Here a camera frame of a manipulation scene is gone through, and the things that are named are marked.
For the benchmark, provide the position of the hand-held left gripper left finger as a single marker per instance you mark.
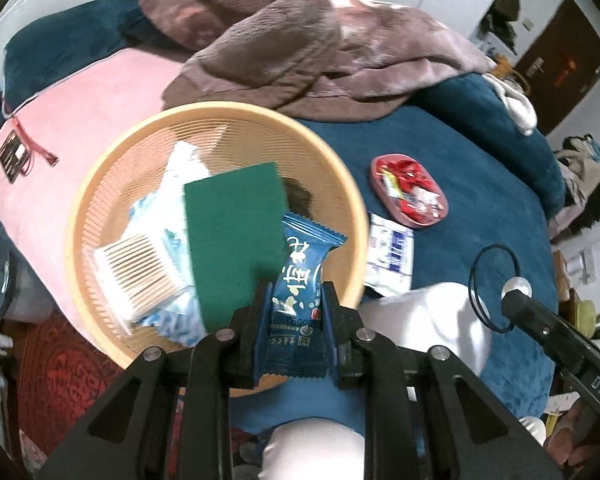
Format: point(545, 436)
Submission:
point(262, 325)

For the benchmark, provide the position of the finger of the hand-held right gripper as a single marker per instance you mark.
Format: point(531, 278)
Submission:
point(530, 312)

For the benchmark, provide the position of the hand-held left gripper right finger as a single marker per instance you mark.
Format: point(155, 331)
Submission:
point(330, 330)

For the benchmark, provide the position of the dark blue snack packet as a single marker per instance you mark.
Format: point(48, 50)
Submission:
point(295, 300)

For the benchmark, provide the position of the green scouring pad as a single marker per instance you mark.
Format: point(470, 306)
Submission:
point(230, 230)

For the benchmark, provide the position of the zip bag of cotton swabs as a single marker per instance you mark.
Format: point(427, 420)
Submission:
point(140, 275)

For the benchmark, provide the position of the orange woven basket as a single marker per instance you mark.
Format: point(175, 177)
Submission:
point(130, 150)

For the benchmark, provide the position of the person's right hand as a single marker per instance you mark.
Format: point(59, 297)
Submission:
point(570, 440)

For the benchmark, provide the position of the green plastic basket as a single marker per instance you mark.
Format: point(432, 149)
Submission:
point(587, 317)

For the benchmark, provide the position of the white power strip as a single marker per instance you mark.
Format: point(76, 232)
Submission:
point(582, 265)

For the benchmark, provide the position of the white blue wipes packet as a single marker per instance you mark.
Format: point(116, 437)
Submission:
point(390, 250)

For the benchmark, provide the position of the person's right leg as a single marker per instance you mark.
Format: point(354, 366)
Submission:
point(430, 320)

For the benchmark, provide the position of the teal plush blanket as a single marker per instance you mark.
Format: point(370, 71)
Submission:
point(480, 200)

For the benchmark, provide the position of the pile of clothes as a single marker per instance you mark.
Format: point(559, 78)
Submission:
point(585, 185)

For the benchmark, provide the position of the pink oval tray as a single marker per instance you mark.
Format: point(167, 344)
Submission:
point(380, 195)

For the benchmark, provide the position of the pile of wrapped candies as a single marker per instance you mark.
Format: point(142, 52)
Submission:
point(410, 185)

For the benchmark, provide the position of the red patterned rug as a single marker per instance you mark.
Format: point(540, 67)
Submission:
point(55, 385)

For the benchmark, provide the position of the dark brown door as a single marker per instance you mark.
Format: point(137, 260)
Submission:
point(560, 60)

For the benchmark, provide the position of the brown plush blanket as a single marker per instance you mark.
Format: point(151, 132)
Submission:
point(280, 50)

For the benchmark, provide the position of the pink cushion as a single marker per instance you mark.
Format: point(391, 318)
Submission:
point(80, 110)

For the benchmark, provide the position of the dark teal pillow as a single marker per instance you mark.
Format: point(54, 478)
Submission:
point(55, 35)

